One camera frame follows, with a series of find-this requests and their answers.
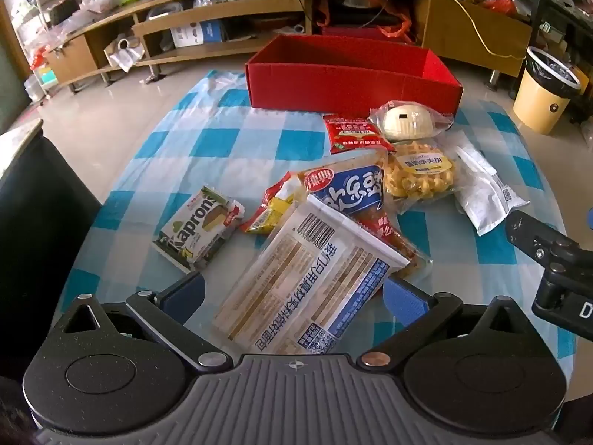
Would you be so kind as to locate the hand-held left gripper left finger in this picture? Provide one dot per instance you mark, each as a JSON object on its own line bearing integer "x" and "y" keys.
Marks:
{"x": 185, "y": 293}

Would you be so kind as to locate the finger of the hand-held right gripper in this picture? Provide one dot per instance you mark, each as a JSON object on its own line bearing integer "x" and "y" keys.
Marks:
{"x": 532, "y": 236}

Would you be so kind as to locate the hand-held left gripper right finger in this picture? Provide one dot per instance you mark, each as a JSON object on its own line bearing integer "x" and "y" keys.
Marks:
{"x": 406, "y": 297}

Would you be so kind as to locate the white green-print packet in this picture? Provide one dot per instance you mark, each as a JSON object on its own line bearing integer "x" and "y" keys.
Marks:
{"x": 486, "y": 204}

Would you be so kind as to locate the green white wafer packet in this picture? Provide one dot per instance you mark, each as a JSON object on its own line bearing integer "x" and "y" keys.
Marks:
{"x": 194, "y": 231}

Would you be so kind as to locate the large white bread packet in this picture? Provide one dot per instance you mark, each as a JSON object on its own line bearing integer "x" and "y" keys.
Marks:
{"x": 301, "y": 282}

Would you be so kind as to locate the yellow red snack packet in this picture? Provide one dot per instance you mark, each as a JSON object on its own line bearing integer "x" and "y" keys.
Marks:
{"x": 268, "y": 211}

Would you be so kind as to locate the yellow waffle packet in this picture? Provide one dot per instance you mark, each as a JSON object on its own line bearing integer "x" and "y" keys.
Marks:
{"x": 417, "y": 176}

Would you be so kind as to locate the blue red snack packet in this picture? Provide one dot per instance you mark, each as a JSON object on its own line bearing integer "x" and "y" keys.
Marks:
{"x": 352, "y": 185}

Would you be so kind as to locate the steamed cake packet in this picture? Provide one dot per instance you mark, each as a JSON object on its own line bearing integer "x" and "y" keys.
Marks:
{"x": 407, "y": 123}

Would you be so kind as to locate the red cardboard box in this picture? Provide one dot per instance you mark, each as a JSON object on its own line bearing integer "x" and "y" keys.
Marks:
{"x": 324, "y": 92}

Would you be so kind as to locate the yellow trash bin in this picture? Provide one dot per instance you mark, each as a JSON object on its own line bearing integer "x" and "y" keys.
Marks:
{"x": 542, "y": 102}

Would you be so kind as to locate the blue white checkered tablecloth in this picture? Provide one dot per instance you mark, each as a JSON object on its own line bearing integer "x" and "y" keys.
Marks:
{"x": 153, "y": 143}

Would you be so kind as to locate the black cabinet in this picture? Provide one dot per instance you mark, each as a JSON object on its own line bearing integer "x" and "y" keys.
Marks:
{"x": 41, "y": 241}

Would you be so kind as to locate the wooden cabinet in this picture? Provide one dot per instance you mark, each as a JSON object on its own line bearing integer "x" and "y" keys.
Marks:
{"x": 468, "y": 28}

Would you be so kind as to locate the dark storage shelf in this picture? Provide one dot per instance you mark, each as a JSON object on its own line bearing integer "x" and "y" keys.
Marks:
{"x": 560, "y": 18}

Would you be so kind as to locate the open cardboard box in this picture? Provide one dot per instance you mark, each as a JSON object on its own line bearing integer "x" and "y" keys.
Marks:
{"x": 123, "y": 53}

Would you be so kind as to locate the orange bag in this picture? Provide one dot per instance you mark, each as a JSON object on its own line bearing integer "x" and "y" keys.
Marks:
{"x": 398, "y": 25}

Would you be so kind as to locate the blue white carton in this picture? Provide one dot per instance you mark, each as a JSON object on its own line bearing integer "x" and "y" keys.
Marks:
{"x": 194, "y": 35}

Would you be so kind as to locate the white storage rack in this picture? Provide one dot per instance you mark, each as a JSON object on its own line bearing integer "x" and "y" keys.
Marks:
{"x": 32, "y": 32}

